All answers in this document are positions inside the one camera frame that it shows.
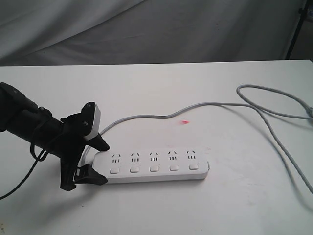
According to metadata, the white five-outlet power strip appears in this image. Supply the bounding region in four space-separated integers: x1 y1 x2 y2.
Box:
92 148 210 184

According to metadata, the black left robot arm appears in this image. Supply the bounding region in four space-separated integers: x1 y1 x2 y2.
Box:
0 82 110 191

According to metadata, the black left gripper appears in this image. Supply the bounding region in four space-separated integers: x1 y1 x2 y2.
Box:
57 113 110 191

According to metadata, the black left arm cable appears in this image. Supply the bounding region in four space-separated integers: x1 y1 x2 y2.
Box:
0 115 67 200

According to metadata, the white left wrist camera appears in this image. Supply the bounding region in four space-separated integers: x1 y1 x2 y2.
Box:
81 102 101 141

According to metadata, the black tripod stand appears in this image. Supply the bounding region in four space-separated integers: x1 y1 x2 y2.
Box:
285 0 310 60

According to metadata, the grey power cord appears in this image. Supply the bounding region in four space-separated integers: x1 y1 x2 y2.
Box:
83 84 313 194

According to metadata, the grey backdrop cloth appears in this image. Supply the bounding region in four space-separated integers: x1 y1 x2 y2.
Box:
0 0 305 66

